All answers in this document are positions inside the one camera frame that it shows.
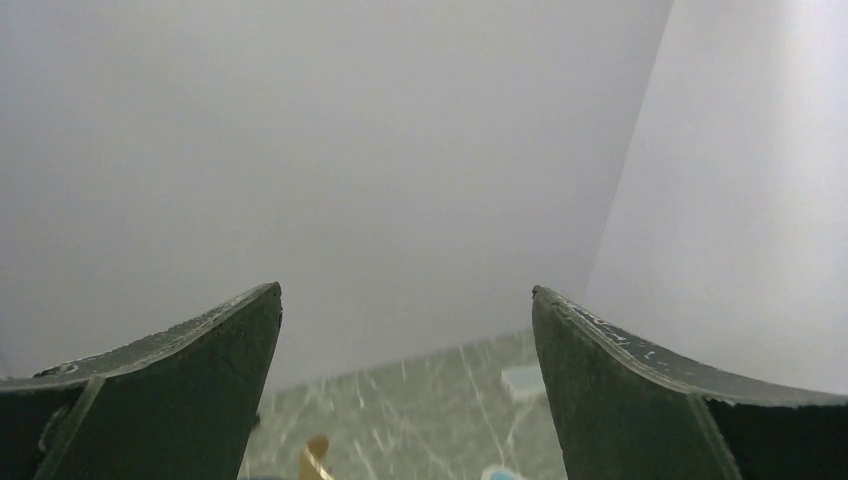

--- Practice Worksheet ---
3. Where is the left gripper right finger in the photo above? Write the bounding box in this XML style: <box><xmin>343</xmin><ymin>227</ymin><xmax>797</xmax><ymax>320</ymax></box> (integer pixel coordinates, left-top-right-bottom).
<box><xmin>532</xmin><ymin>286</ymin><xmax>847</xmax><ymax>479</ymax></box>

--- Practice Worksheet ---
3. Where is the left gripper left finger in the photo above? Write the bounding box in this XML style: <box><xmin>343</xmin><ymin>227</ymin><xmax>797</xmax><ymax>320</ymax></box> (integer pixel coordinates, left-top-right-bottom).
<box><xmin>1</xmin><ymin>282</ymin><xmax>283</xmax><ymax>479</ymax></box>

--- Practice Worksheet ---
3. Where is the blue correction tape blister pack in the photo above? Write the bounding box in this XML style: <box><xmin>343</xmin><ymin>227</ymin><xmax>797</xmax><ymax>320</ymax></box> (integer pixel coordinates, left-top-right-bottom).
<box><xmin>480</xmin><ymin>465</ymin><xmax>526</xmax><ymax>480</ymax></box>

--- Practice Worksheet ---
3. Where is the brown cardboard express box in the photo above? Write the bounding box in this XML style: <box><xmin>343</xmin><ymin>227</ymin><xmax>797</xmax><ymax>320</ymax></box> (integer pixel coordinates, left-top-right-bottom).
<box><xmin>298</xmin><ymin>434</ymin><xmax>334</xmax><ymax>480</ymax></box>

